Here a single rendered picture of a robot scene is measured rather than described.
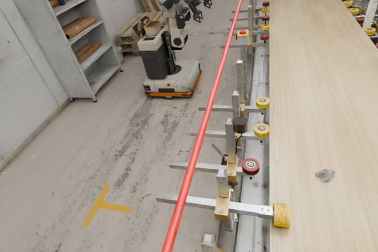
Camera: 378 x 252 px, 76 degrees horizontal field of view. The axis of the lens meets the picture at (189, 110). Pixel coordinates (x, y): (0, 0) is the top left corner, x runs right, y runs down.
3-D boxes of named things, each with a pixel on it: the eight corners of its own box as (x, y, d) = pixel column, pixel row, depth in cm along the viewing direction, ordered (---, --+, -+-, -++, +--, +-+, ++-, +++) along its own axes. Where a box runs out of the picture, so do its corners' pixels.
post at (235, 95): (235, 156, 154) (231, 93, 124) (236, 152, 156) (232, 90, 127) (241, 156, 153) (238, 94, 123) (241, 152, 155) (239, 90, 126)
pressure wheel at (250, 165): (242, 184, 119) (241, 169, 112) (243, 171, 125) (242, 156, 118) (259, 186, 116) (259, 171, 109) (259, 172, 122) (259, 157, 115)
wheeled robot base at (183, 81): (145, 97, 335) (140, 82, 320) (160, 73, 382) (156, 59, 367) (192, 98, 316) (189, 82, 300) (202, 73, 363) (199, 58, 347)
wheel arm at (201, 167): (170, 169, 130) (168, 164, 127) (172, 164, 132) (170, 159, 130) (255, 178, 117) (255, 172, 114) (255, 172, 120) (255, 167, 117)
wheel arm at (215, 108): (198, 112, 166) (197, 107, 163) (199, 108, 169) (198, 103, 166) (265, 113, 153) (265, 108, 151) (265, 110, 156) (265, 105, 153)
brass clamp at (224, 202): (214, 220, 94) (212, 213, 91) (219, 189, 104) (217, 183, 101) (229, 223, 92) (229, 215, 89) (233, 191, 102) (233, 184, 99)
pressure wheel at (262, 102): (262, 120, 152) (262, 105, 145) (253, 113, 158) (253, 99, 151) (271, 113, 155) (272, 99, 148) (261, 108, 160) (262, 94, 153)
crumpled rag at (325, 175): (321, 185, 100) (322, 181, 99) (311, 172, 106) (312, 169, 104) (341, 179, 101) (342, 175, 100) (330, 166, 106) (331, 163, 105)
